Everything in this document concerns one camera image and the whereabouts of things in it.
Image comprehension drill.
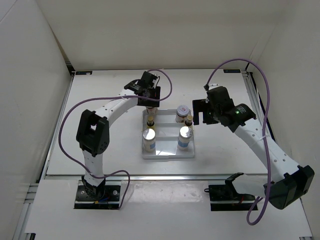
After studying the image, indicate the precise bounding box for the spice jar white lid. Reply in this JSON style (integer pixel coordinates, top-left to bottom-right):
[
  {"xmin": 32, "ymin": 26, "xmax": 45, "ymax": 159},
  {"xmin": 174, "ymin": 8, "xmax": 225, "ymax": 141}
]
[
  {"xmin": 175, "ymin": 105, "xmax": 190, "ymax": 123},
  {"xmin": 146, "ymin": 107, "xmax": 158, "ymax": 116}
]

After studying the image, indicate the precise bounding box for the small yellow label bottle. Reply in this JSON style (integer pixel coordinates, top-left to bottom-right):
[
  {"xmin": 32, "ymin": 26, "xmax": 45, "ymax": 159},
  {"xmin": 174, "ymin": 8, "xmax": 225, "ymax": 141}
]
[
  {"xmin": 146, "ymin": 115, "xmax": 155, "ymax": 131},
  {"xmin": 184, "ymin": 114, "xmax": 193, "ymax": 129}
]

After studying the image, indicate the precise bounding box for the white shaker silver cap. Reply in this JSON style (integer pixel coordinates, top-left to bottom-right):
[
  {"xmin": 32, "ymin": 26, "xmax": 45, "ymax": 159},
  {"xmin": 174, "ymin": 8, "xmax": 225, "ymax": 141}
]
[
  {"xmin": 177, "ymin": 126, "xmax": 193, "ymax": 150},
  {"xmin": 142, "ymin": 128, "xmax": 156, "ymax": 153}
]

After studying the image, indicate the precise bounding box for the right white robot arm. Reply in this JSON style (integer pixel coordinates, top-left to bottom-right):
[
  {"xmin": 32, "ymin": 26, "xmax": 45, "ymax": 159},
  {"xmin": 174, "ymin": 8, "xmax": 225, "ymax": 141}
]
[{"xmin": 192, "ymin": 97, "xmax": 315, "ymax": 210}]

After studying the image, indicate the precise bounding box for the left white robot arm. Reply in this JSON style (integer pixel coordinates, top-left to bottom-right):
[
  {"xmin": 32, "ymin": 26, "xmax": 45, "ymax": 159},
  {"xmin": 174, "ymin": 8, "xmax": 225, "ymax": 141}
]
[{"xmin": 76, "ymin": 71, "xmax": 161, "ymax": 200}]

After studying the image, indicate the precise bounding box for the right black corner label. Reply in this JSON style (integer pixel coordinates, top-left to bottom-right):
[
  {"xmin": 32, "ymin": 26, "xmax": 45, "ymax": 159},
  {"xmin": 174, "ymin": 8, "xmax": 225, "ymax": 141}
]
[{"xmin": 223, "ymin": 69, "xmax": 241, "ymax": 74}]

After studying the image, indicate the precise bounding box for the black corner label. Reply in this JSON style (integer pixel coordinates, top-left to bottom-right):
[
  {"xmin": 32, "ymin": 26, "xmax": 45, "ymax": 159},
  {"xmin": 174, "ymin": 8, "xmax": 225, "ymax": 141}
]
[
  {"xmin": 75, "ymin": 71, "xmax": 93, "ymax": 76},
  {"xmin": 223, "ymin": 69, "xmax": 241, "ymax": 74}
]

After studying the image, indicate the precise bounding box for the white divided organizer tray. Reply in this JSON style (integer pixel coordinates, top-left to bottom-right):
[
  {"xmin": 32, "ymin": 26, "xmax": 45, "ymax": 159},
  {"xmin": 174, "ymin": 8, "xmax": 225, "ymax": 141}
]
[{"xmin": 141, "ymin": 109, "xmax": 196, "ymax": 161}]

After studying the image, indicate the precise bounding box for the left black corner label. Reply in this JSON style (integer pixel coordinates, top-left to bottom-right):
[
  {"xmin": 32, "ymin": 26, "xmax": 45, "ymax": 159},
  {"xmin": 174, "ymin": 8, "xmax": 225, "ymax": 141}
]
[{"xmin": 75, "ymin": 71, "xmax": 93, "ymax": 76}]

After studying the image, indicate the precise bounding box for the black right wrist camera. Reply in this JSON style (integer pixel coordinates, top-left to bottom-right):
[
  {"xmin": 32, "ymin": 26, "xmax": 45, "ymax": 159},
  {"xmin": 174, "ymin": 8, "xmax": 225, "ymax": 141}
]
[{"xmin": 206, "ymin": 85, "xmax": 233, "ymax": 106}]

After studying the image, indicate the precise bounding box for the right aluminium frame rail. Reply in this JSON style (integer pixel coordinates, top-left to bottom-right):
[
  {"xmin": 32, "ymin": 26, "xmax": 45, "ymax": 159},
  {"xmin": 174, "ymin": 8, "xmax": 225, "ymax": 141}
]
[{"xmin": 241, "ymin": 70, "xmax": 266, "ymax": 125}]

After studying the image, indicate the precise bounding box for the aluminium frame rail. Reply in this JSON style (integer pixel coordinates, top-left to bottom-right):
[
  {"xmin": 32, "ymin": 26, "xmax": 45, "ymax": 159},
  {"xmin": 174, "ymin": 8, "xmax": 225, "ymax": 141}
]
[
  {"xmin": 43, "ymin": 174, "xmax": 231, "ymax": 181},
  {"xmin": 35, "ymin": 71, "xmax": 75, "ymax": 184},
  {"xmin": 241, "ymin": 70, "xmax": 266, "ymax": 125}
]

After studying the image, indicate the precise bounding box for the front aluminium frame rail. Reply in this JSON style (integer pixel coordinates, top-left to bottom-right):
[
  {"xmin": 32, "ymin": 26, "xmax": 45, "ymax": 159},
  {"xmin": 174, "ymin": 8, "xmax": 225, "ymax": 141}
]
[{"xmin": 43, "ymin": 174, "xmax": 231, "ymax": 181}]

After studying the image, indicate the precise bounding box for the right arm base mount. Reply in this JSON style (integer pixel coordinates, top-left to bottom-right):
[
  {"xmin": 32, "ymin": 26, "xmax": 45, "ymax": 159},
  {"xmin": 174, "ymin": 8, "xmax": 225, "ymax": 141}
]
[{"xmin": 204, "ymin": 184, "xmax": 256, "ymax": 212}]

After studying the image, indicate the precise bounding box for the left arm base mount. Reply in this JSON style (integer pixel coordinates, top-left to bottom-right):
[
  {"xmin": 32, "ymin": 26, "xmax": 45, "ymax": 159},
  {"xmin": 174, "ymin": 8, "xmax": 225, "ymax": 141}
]
[{"xmin": 73, "ymin": 181, "xmax": 121, "ymax": 210}]

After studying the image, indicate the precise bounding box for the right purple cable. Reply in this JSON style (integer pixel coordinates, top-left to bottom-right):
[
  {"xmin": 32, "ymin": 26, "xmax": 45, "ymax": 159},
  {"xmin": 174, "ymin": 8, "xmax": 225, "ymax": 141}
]
[{"xmin": 204, "ymin": 58, "xmax": 272, "ymax": 226}]

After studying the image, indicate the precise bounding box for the left aluminium frame rail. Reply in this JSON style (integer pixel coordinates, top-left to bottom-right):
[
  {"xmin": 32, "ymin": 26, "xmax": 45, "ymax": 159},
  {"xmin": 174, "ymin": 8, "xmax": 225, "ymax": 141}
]
[{"xmin": 35, "ymin": 71, "xmax": 75, "ymax": 184}]

